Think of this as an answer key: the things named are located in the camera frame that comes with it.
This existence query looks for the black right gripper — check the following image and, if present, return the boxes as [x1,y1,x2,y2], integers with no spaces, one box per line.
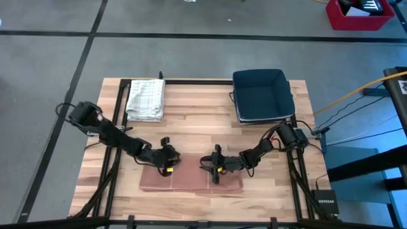
[199,144,248,185]

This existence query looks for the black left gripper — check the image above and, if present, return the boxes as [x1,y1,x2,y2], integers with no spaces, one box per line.
[144,136,181,177]

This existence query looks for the plain pink towel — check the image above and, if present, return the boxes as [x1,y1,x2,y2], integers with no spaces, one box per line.
[139,153,244,194]

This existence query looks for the white towel thin beige stripes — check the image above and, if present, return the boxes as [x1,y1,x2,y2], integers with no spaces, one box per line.
[125,78,166,121]

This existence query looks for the navy blue fabric bin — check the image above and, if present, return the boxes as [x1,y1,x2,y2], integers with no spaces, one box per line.
[231,69,296,125]

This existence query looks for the black metal stand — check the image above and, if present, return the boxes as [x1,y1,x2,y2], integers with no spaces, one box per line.
[327,66,407,191]

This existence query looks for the red plastic crate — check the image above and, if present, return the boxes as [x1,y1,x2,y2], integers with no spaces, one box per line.
[326,0,397,32]

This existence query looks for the white paper sheet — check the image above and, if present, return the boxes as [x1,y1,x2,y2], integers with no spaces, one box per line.
[345,6,371,17]

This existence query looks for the black device white stripes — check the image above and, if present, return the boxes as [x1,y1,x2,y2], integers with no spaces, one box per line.
[337,0,385,15]

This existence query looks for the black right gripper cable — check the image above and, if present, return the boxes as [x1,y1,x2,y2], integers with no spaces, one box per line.
[244,157,256,178]

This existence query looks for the thin black floor cable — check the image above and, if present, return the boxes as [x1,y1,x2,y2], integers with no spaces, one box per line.
[84,141,103,151]

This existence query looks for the black metal table frame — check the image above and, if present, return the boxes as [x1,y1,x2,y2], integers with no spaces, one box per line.
[68,71,338,229]

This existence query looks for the black Netgear network switch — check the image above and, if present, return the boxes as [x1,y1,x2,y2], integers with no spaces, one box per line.
[311,190,340,216]

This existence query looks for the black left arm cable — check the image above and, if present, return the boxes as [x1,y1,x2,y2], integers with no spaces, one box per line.
[55,102,77,118]

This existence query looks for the yellow cable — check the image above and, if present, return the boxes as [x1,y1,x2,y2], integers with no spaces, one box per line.
[314,71,407,115]

